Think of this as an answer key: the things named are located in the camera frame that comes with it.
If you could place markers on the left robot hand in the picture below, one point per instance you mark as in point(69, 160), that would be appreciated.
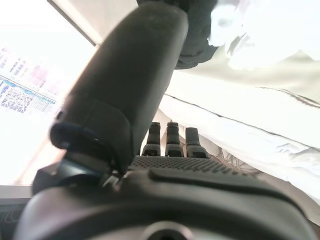
point(125, 87)

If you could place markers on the black garment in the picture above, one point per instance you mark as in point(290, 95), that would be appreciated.
point(197, 37)

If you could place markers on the white garment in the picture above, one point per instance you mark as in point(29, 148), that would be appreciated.
point(225, 25)

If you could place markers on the white duvet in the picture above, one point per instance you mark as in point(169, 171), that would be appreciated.
point(250, 140)

